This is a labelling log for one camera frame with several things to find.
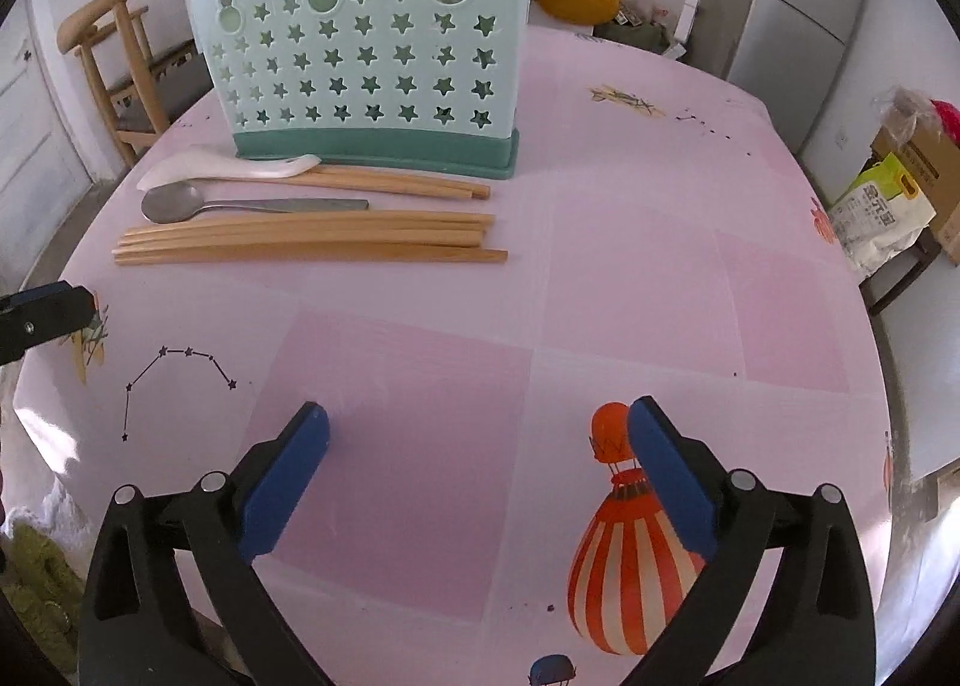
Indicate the white plastic spoon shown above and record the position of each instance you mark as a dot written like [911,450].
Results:
[180,169]

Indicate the pink printed tablecloth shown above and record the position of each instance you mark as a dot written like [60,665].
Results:
[450,296]

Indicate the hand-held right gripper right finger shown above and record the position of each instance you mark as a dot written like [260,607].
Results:
[667,476]

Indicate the wooden chopstick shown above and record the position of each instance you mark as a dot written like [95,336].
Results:
[337,220]
[300,233]
[420,181]
[405,187]
[337,256]
[300,244]

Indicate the dark stool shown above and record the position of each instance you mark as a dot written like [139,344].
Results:
[896,285]

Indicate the grey refrigerator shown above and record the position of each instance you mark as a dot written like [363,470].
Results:
[802,19]

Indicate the olive green bag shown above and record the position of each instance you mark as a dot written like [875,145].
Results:
[637,38]

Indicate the mint green utensil holder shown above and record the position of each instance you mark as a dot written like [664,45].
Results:
[375,150]

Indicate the small white box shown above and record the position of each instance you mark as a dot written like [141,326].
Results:
[686,19]

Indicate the white panel door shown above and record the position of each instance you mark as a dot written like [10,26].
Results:
[37,154]

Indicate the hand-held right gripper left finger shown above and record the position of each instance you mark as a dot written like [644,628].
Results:
[289,483]

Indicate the red bag on cardboard box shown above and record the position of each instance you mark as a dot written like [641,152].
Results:
[946,120]

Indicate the wooden chair with dark seat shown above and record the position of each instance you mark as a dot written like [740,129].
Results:
[97,11]

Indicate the cardboard box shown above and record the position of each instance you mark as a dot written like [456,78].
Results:
[930,165]

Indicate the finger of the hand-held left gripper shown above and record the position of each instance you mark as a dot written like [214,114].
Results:
[45,319]

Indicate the green fuzzy cloth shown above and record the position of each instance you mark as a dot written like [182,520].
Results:
[37,581]

